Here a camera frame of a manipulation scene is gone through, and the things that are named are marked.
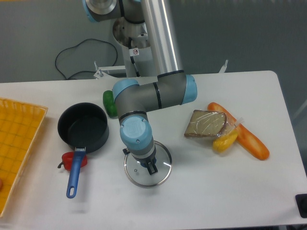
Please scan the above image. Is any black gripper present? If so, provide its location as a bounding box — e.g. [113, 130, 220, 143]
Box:
[130, 148, 158, 174]

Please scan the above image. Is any glass lid with blue knob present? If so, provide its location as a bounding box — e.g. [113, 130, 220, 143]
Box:
[124, 141, 172, 188]

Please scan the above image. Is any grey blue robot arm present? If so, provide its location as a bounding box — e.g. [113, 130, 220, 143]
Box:
[83, 0, 197, 175]

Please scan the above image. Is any wrapped bread slice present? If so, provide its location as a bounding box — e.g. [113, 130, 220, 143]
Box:
[184, 110, 227, 138]

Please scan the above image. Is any green toy bell pepper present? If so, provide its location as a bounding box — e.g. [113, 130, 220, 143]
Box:
[103, 90, 118, 118]

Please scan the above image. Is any yellow toy corn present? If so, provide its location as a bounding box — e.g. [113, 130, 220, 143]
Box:
[213, 129, 238, 153]

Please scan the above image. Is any red toy bell pepper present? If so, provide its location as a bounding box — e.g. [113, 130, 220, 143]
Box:
[58, 152, 88, 171]

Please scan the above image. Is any orange toy carrot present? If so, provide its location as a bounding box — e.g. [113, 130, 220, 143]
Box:
[207, 102, 270, 161]

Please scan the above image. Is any yellow woven basket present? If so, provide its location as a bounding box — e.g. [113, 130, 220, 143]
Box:
[0, 98, 48, 217]

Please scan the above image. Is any black device at table edge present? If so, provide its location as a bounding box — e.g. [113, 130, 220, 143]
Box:
[295, 194, 307, 219]

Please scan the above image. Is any black saucepan blue handle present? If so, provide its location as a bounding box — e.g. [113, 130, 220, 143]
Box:
[58, 103, 109, 199]

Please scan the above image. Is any black cable on floor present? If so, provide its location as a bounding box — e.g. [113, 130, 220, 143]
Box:
[55, 38, 118, 80]

